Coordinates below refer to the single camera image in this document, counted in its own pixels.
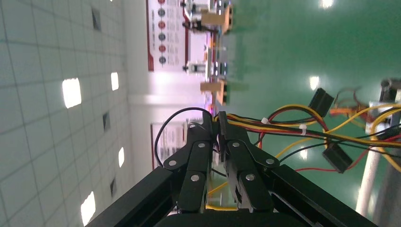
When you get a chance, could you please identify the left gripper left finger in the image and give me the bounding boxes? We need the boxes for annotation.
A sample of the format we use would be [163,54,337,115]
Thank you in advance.
[84,111,219,227]

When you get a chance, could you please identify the white pipe frame cart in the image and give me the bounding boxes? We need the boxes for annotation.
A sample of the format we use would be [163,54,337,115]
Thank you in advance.
[355,78,401,227]

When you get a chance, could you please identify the multicolour wire harness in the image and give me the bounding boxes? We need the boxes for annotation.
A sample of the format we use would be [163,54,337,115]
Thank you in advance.
[154,87,401,211]

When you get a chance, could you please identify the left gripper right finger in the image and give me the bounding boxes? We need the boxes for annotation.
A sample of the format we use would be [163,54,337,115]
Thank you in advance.
[218,111,376,227]

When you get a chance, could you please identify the small white machine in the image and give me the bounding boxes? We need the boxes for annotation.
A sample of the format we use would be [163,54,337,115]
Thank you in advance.
[183,61,228,77]

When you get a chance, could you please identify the grey power supply with wires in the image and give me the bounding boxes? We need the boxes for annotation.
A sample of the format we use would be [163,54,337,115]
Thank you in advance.
[329,89,401,128]

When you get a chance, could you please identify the red white wall poster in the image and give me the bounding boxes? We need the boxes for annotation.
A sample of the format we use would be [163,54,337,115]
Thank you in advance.
[150,122,189,171]
[146,0,189,72]

